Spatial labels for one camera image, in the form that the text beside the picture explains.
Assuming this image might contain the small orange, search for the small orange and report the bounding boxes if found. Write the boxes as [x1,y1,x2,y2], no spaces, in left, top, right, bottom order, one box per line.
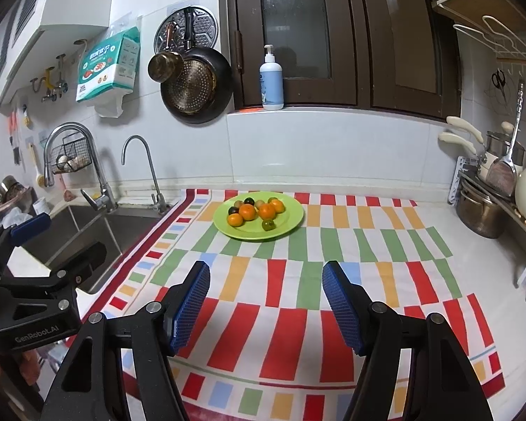
[227,213,244,227]
[270,200,286,214]

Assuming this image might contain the large orange with stem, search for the large orange with stem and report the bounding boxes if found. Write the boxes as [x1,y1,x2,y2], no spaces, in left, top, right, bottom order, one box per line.
[238,203,257,221]

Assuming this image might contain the small orange back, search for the small orange back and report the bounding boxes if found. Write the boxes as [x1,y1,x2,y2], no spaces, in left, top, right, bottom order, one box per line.
[270,200,286,214]

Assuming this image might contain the large chrome kitchen faucet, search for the large chrome kitchen faucet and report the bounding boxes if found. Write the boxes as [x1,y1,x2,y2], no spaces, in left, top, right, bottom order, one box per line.
[43,122,117,212]

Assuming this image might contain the steel sink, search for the steel sink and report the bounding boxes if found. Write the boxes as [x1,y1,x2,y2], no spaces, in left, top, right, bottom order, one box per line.
[23,205,162,294]

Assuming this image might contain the colourful striped tablecloth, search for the colourful striped tablecloth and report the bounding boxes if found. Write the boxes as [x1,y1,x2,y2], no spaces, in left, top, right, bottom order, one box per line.
[85,189,505,420]

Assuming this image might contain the steel cooking pot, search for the steel cooking pot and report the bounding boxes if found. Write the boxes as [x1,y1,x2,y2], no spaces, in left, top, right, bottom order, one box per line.
[455,178,507,240]

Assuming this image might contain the dish rack shelf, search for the dish rack shelf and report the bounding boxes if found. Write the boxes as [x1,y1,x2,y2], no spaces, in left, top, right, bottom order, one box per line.
[447,156,526,288]

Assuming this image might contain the teal paper towel box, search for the teal paper towel box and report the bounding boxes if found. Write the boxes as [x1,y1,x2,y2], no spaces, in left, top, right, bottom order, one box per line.
[76,27,140,103]

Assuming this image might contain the metal spatula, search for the metal spatula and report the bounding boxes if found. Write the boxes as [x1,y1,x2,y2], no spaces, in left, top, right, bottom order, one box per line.
[486,77,526,198]

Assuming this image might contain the black frying pan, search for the black frying pan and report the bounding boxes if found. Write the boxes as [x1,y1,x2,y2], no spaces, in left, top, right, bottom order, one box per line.
[160,7,234,126]

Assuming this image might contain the green plate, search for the green plate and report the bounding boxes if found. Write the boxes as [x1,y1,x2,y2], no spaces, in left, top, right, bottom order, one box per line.
[213,191,305,241]

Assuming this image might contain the round metal steamer rack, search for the round metal steamer rack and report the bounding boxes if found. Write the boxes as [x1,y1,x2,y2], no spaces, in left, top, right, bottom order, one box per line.
[154,6,218,53]

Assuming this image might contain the blue soap pump bottle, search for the blue soap pump bottle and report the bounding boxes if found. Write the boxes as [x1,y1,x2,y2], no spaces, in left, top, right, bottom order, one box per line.
[259,45,284,110]

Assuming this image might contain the wire sponge basket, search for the wire sponge basket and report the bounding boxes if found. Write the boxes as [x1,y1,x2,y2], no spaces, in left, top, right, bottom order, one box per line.
[49,131,92,174]

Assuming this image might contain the cream handled pot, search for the cream handled pot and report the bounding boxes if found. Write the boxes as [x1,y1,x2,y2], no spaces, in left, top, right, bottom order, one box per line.
[438,116,514,181]

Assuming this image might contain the black scissors on wall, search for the black scissors on wall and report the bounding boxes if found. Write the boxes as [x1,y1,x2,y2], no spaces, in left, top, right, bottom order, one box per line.
[491,68,506,101]

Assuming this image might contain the white wire hanger rack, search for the white wire hanger rack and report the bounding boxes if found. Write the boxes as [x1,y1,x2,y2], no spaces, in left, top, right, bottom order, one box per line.
[432,0,526,67]

